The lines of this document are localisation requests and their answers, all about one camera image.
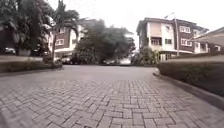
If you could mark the parked dark car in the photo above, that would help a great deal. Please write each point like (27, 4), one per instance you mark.
(68, 60)

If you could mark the group of tall trees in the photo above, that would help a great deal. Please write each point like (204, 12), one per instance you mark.
(26, 23)

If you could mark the red and white building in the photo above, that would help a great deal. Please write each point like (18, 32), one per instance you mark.
(65, 40)

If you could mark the grey brick paved road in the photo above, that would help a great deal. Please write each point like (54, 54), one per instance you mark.
(100, 90)

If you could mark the large dark green tree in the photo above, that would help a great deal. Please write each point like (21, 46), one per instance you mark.
(100, 43)

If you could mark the trimmed green hedge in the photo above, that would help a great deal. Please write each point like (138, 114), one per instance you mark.
(196, 71)

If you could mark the low-roofed building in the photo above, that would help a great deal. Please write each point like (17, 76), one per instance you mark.
(210, 41)

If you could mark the grey concrete kerb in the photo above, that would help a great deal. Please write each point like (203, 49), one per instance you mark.
(196, 92)

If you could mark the low green hedge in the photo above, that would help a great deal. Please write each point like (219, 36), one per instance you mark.
(26, 65)

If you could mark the street lamp pole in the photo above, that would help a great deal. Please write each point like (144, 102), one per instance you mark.
(175, 33)

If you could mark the cream and red building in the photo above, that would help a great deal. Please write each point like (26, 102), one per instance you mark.
(163, 35)

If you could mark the green bush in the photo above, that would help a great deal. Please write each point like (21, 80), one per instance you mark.
(145, 56)

